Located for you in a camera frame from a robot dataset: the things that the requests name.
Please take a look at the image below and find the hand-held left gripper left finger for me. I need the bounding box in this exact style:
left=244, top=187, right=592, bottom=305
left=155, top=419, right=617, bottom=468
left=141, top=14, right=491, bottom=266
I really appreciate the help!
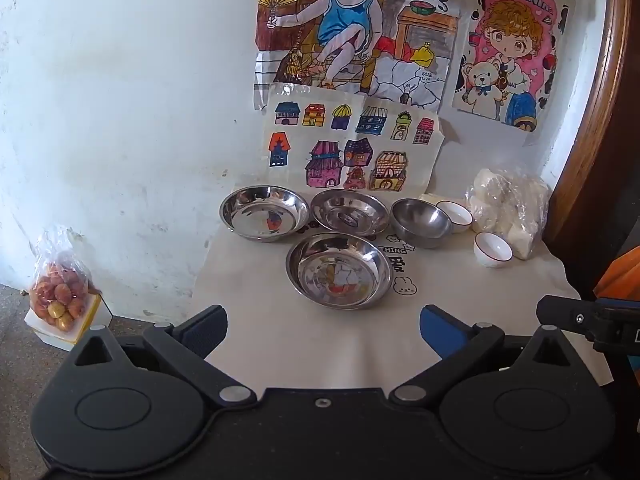
left=74, top=304, right=257, bottom=410

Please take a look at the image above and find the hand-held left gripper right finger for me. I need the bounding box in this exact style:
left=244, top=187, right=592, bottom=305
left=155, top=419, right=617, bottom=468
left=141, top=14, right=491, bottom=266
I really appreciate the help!
left=392, top=304, right=577, bottom=409

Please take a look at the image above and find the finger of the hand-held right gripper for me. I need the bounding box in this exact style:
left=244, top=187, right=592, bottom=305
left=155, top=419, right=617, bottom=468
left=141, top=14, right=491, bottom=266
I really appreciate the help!
left=536, top=294, right=623, bottom=346

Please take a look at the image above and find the white bowl with red rim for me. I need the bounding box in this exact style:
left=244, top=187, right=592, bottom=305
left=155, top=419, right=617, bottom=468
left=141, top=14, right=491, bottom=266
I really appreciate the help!
left=435, top=200, right=474, bottom=234
left=473, top=232, right=514, bottom=269

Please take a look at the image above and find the stainless steel bowl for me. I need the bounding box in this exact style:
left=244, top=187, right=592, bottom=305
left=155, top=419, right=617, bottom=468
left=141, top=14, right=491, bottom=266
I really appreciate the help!
left=390, top=198, right=454, bottom=250

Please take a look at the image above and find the stainless steel plate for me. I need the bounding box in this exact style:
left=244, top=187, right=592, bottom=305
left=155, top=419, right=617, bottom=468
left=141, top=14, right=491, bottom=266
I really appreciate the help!
left=285, top=232, right=394, bottom=310
left=219, top=185, right=311, bottom=244

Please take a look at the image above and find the steel plate with round sticker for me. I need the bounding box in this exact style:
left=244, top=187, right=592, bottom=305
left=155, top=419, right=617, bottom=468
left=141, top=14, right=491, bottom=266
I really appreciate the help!
left=310, top=188, right=391, bottom=235

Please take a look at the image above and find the cream printed tablecloth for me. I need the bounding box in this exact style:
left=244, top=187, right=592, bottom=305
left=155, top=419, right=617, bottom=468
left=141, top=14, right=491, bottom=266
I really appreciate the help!
left=192, top=190, right=584, bottom=397

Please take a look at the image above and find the white and yellow box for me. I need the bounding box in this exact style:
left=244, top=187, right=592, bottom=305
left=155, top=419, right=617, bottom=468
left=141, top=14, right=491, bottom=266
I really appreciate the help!
left=24, top=292, right=115, bottom=352

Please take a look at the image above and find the plastic bag of white buns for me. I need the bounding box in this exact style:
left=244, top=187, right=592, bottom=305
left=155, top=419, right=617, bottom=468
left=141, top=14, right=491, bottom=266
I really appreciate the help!
left=465, top=167, right=551, bottom=261

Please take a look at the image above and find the plastic bag of red fruit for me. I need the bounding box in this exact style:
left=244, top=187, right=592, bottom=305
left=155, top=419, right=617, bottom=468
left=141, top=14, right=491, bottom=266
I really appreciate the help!
left=27, top=227, right=104, bottom=334

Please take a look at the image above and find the coloured houses drawing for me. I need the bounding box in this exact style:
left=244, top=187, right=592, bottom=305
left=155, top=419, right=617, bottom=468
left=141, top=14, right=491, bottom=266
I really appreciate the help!
left=262, top=82, right=446, bottom=194

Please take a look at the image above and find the drawing of figure with teddy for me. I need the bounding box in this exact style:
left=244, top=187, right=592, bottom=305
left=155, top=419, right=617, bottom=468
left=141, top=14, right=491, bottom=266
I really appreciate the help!
left=452, top=0, right=571, bottom=134

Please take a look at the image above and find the drawing of figure with fan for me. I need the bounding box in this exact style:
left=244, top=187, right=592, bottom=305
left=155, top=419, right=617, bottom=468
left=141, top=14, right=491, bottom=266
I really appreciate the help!
left=252, top=0, right=469, bottom=114

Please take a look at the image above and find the curved brown wooden frame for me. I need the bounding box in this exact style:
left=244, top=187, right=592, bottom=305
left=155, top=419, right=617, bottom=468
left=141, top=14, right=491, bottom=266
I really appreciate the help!
left=542, top=0, right=640, bottom=272

